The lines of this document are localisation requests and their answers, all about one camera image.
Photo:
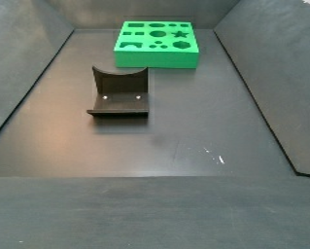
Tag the black curved plastic stand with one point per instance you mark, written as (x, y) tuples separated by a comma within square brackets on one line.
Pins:
[(122, 93)]

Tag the green foam shape-sorter block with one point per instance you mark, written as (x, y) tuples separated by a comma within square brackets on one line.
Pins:
[(158, 44)]

